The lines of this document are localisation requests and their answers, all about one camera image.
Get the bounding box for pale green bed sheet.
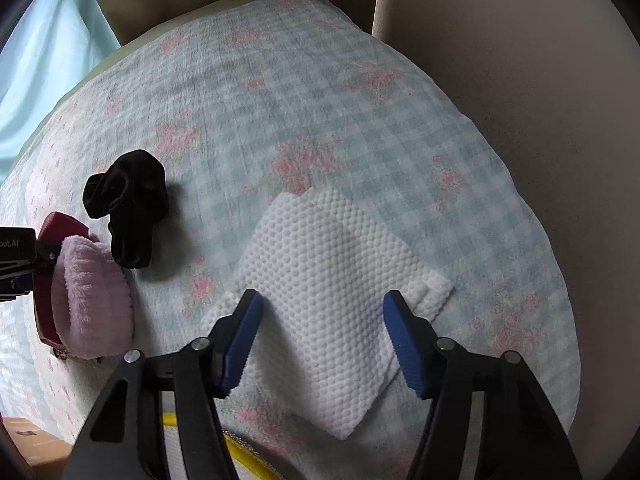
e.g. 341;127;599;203
10;0;311;173

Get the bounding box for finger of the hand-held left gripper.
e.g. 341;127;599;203
33;241;61;277

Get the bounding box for pink fluffy cloth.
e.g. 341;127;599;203
51;235;136;360

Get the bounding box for brown cardboard box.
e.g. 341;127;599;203
2;416;76;480

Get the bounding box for black crumpled cloth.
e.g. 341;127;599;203
82;150;168;269

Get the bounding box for floral checked blanket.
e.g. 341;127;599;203
0;0;583;480

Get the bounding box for white dotted towel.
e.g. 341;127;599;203
200;187;455;441

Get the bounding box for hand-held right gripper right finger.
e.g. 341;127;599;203
382;290;583;480

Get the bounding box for beige padded cushion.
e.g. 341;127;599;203
371;0;640;466

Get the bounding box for dark red pouch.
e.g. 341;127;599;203
32;212;103;364

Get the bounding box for light blue curtain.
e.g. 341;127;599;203
0;0;122;162

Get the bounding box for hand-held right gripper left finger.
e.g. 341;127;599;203
60;289;264;480

